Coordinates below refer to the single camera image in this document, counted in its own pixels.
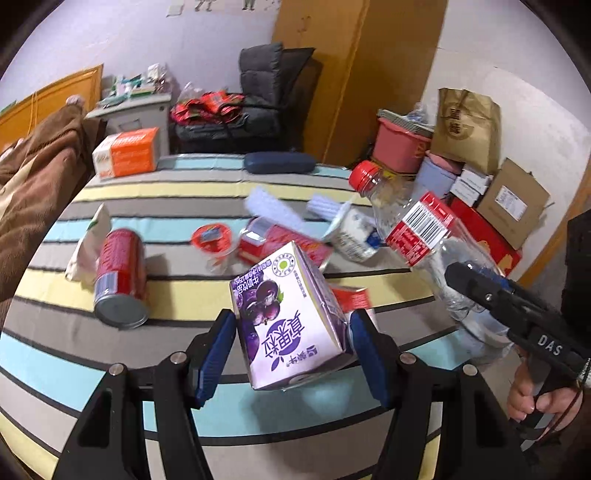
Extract white small box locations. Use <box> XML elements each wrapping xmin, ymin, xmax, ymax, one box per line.
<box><xmin>450</xmin><ymin>189</ymin><xmax>481</xmax><ymax>208</ymax></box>
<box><xmin>455</xmin><ymin>178</ymin><xmax>488</xmax><ymax>199</ymax></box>

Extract grey nightstand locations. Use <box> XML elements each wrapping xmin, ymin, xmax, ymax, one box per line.
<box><xmin>85</xmin><ymin>90</ymin><xmax>174</xmax><ymax>155</ymax></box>

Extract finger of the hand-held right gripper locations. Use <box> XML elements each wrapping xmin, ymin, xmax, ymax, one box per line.
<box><xmin>445</xmin><ymin>261</ymin><xmax>514</xmax><ymax>325</ymax></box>

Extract red bags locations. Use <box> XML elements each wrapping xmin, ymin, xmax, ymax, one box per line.
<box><xmin>170</xmin><ymin>90</ymin><xmax>245</xmax><ymax>125</ymax></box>

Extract person's right hand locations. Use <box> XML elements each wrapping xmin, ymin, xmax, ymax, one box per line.
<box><xmin>507</xmin><ymin>356</ymin><xmax>583</xmax><ymax>422</ymax></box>

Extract stack of white boxes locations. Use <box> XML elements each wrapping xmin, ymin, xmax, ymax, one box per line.
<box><xmin>462</xmin><ymin>168</ymin><xmax>495</xmax><ymax>188</ymax></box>

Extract red drink can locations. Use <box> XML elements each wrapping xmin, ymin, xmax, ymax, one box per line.
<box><xmin>93</xmin><ymin>228</ymin><xmax>149</xmax><ymax>329</ymax></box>

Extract brown blanket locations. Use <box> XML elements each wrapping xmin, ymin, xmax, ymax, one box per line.
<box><xmin>0</xmin><ymin>104</ymin><xmax>100</xmax><ymax>305</ymax></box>

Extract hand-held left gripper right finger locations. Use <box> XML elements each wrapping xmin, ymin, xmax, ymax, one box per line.
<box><xmin>348</xmin><ymin>308</ymin><xmax>532</xmax><ymax>480</ymax></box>

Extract patterned flat box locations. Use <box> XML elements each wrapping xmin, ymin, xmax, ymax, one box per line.
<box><xmin>376</xmin><ymin>108</ymin><xmax>435</xmax><ymax>134</ymax></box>

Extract wooden headboard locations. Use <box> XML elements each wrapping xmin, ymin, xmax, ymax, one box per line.
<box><xmin>0</xmin><ymin>65</ymin><xmax>103</xmax><ymax>139</ymax></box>

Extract clear plastic bottle red cap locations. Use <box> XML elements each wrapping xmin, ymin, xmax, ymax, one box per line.
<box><xmin>348</xmin><ymin>160</ymin><xmax>513</xmax><ymax>356</ymax></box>

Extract orange and white box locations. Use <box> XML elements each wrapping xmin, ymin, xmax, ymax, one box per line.
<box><xmin>91</xmin><ymin>127</ymin><xmax>161</xmax><ymax>180</ymax></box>

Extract pile of bottles and boxes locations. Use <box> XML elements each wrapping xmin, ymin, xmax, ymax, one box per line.
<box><xmin>99</xmin><ymin>64</ymin><xmax>174</xmax><ymax>109</ymax></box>

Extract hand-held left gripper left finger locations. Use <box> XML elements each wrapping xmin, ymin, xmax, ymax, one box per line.
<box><xmin>55</xmin><ymin>308</ymin><xmax>238</xmax><ymax>480</ymax></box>

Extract wooden door frame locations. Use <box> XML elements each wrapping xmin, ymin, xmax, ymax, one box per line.
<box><xmin>505</xmin><ymin>198</ymin><xmax>583</xmax><ymax>287</ymax></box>

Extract white foam net sleeve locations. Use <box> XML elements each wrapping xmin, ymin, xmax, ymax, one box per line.
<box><xmin>244</xmin><ymin>185</ymin><xmax>326</xmax><ymax>241</ymax></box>
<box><xmin>307</xmin><ymin>194</ymin><xmax>356</xmax><ymax>222</ymax></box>

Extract lilac plastic bucket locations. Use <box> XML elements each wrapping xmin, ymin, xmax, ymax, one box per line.
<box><xmin>416</xmin><ymin>150</ymin><xmax>465</xmax><ymax>201</ymax></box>

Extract white yogurt cup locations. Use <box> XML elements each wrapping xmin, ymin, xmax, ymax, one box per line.
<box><xmin>323</xmin><ymin>205</ymin><xmax>382</xmax><ymax>264</ymax></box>

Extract brown paper bag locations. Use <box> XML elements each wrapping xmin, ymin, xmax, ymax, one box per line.
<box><xmin>430</xmin><ymin>88</ymin><xmax>502</xmax><ymax>175</ymax></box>

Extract red gift box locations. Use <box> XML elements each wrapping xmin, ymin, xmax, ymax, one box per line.
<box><xmin>448</xmin><ymin>196</ymin><xmax>522</xmax><ymax>278</ymax></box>

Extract pink plastic basin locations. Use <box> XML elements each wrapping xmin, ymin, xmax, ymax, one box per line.
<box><xmin>372</xmin><ymin>116</ymin><xmax>435</xmax><ymax>174</ymax></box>

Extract dark blue glasses case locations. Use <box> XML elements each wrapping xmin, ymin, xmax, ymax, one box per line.
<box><xmin>244</xmin><ymin>151</ymin><xmax>317</xmax><ymax>175</ymax></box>

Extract red-lid plastic cup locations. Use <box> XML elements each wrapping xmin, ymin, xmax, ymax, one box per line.
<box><xmin>191</xmin><ymin>223</ymin><xmax>233</xmax><ymax>268</ymax></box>

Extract person's black clothing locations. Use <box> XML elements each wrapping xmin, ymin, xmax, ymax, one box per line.
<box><xmin>561</xmin><ymin>215</ymin><xmax>591</xmax><ymax>330</ymax></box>

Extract open cardboard box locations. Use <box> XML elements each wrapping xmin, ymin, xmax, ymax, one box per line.
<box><xmin>478</xmin><ymin>158</ymin><xmax>551</xmax><ymax>250</ymax></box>

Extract red drink carton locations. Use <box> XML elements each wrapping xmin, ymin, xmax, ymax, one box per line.
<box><xmin>330</xmin><ymin>286</ymin><xmax>372</xmax><ymax>319</ymax></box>
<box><xmin>238</xmin><ymin>217</ymin><xmax>333</xmax><ymax>268</ymax></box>

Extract black folding chair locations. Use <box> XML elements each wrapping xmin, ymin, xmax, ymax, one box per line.
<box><xmin>168</xmin><ymin>42</ymin><xmax>324</xmax><ymax>155</ymax></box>

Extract purple milk carton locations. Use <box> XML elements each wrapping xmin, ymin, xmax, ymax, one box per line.
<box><xmin>229</xmin><ymin>240</ymin><xmax>357</xmax><ymax>392</ymax></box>

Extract wooden wardrobe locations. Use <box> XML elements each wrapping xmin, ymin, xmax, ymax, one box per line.
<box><xmin>272</xmin><ymin>0</ymin><xmax>448</xmax><ymax>167</ymax></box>

